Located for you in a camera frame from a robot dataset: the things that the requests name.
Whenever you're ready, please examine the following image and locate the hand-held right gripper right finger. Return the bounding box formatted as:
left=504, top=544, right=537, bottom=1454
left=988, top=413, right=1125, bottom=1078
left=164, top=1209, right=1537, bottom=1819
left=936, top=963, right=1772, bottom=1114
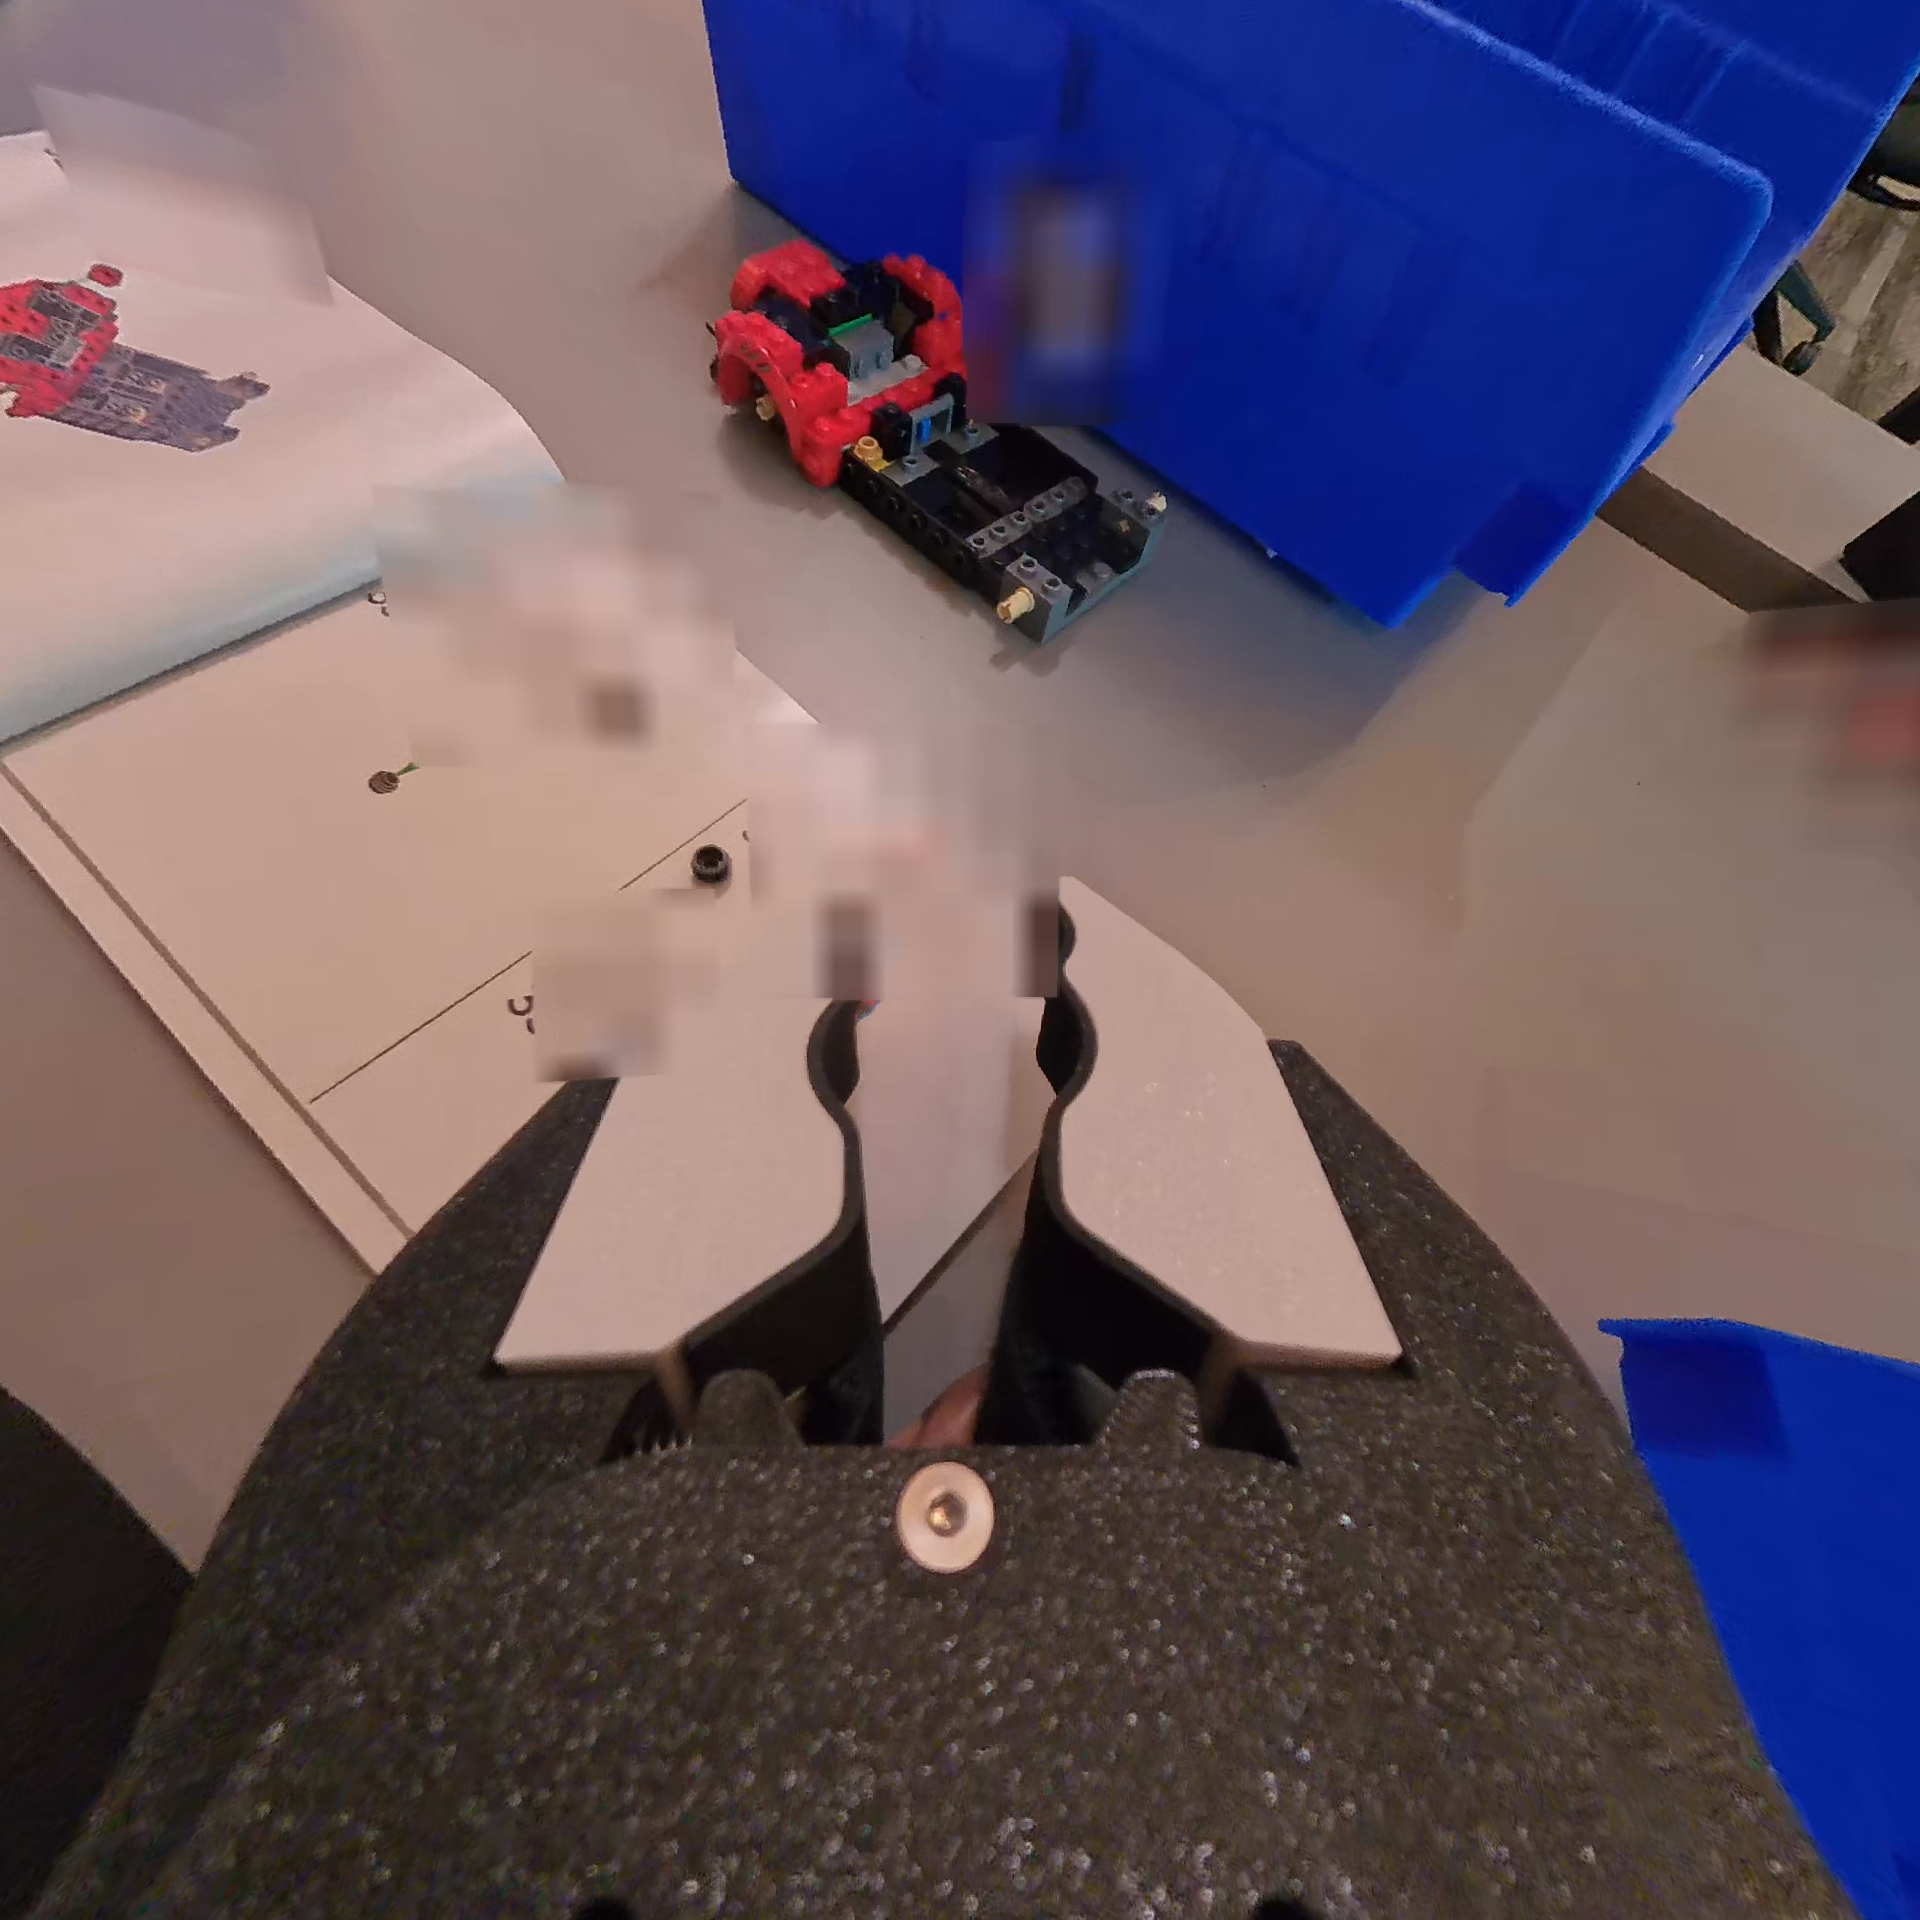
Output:
left=1037, top=879, right=1407, bottom=1411

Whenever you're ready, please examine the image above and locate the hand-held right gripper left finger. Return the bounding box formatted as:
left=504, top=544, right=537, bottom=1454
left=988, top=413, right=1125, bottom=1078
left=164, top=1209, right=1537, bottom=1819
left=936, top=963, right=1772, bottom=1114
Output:
left=494, top=973, right=872, bottom=1377

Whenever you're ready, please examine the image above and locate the red and black lego car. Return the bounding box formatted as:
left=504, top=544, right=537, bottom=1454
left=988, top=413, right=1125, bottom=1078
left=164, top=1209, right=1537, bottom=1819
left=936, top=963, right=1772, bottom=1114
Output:
left=709, top=240, right=1170, bottom=646

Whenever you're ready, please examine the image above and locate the lego instruction booklet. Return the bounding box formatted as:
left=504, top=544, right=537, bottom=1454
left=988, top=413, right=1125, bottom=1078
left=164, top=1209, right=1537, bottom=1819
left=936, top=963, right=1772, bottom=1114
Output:
left=0, top=90, right=1053, bottom=1327

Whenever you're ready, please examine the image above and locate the person's right hand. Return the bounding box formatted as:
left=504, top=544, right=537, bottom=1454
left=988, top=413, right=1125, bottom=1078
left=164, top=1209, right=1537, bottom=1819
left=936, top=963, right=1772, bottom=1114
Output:
left=887, top=1373, right=985, bottom=1451

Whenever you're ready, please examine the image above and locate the black rounded object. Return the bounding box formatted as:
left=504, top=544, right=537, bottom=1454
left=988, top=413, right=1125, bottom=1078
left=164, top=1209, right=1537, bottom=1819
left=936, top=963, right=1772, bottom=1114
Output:
left=0, top=1386, right=191, bottom=1920

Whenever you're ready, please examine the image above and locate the blue divided storage bin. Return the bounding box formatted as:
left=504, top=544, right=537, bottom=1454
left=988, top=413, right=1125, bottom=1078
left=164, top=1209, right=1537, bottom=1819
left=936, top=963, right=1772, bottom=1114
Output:
left=701, top=0, right=1920, bottom=629

